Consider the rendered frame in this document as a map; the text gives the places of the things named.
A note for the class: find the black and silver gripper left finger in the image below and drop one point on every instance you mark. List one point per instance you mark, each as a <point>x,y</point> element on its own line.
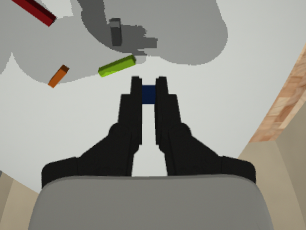
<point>112,154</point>

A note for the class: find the red rod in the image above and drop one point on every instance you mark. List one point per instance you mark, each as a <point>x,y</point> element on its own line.
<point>37,11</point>

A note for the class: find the lime green rod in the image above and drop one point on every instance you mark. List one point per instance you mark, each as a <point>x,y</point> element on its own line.
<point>117,66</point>

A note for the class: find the orange rod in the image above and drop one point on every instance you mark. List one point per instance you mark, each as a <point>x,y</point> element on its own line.
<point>58,76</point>

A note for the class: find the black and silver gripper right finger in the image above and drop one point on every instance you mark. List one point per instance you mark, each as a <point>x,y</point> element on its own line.
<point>183,152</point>

